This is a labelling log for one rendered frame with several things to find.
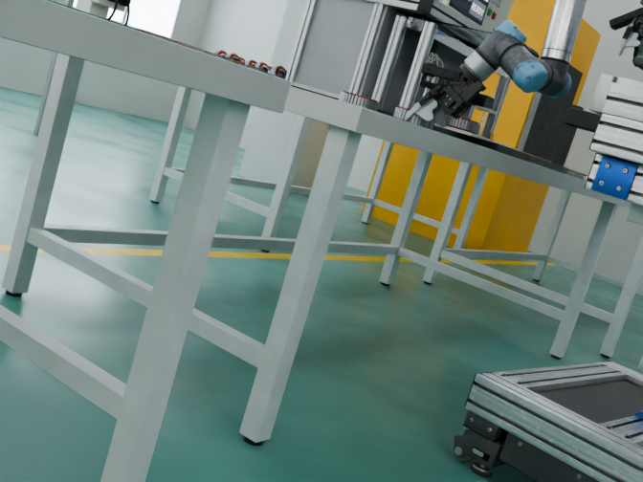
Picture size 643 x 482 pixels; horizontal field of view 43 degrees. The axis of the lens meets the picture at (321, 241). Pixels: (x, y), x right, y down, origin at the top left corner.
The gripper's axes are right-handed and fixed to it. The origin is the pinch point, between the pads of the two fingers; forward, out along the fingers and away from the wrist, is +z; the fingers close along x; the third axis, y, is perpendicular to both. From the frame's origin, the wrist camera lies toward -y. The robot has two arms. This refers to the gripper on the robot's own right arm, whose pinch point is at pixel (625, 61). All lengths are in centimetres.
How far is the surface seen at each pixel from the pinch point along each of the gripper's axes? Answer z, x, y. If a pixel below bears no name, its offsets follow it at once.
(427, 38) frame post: 15, -68, -29
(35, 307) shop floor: 115, -145, -69
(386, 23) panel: 13, -69, -45
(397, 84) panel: 29, -52, -47
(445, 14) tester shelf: 6, -60, -31
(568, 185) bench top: 43.5, -6.1, -1.7
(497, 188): 62, 281, -191
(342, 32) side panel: 19, -72, -58
